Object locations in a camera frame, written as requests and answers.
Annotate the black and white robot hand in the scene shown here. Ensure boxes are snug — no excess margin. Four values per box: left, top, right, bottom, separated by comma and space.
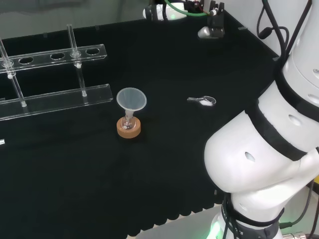
143, 1, 188, 22

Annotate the translucent plastic funnel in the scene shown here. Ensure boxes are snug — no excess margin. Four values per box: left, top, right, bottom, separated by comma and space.
116, 87, 148, 120

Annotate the clear acrylic funnel stand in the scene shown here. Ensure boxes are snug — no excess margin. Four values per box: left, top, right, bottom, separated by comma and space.
0, 23, 113, 122

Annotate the small round-bottom glass flask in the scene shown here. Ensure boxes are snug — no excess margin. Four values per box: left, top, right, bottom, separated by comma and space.
121, 115, 137, 132

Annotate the black bench cloth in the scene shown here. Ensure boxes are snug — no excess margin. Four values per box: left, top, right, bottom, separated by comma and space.
0, 11, 284, 239

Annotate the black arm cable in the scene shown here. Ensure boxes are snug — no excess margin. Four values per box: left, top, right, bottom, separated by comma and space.
256, 0, 314, 69

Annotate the brown cork ring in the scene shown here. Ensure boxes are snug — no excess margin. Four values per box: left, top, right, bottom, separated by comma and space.
116, 117, 142, 138

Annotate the black cable with green plug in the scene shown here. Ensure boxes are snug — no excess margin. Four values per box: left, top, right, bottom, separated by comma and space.
278, 174, 319, 239

